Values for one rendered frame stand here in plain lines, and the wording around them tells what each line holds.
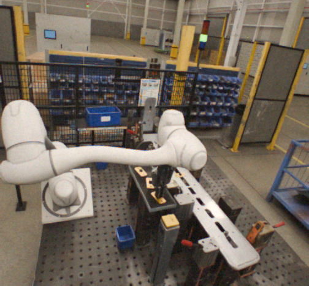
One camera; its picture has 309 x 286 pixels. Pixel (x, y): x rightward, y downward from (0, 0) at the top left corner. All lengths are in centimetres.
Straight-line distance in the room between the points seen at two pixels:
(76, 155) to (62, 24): 720
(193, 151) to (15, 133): 62
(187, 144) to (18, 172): 58
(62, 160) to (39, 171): 8
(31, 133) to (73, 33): 711
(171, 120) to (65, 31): 720
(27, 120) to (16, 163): 16
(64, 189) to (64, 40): 685
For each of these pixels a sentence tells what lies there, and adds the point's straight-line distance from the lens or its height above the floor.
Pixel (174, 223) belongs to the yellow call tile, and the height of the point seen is 116.
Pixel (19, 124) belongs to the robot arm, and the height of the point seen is 155.
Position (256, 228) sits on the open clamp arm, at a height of 107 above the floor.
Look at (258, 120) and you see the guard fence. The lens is 459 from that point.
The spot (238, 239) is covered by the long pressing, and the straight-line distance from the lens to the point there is 132.
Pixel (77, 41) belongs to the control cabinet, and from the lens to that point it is 792.
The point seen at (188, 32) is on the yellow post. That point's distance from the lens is 247.
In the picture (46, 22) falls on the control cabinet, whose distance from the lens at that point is 798.
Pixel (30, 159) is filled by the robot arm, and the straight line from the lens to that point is 87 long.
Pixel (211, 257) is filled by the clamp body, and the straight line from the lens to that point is 119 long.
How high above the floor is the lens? 191
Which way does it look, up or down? 25 degrees down
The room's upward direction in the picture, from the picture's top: 8 degrees clockwise
